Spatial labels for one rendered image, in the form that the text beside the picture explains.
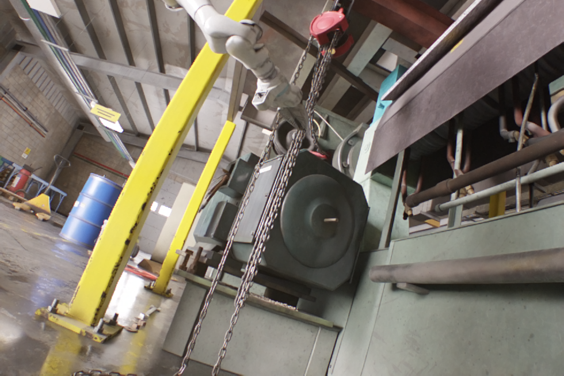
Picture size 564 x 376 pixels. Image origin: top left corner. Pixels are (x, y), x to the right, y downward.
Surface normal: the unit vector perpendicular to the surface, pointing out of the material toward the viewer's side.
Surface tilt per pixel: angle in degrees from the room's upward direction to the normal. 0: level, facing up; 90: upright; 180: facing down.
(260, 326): 90
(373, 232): 72
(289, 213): 93
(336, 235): 91
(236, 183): 90
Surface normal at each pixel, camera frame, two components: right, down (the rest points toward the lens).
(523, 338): -0.92, -0.38
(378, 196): 0.33, -0.56
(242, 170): 0.54, -0.16
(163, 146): 0.25, -0.30
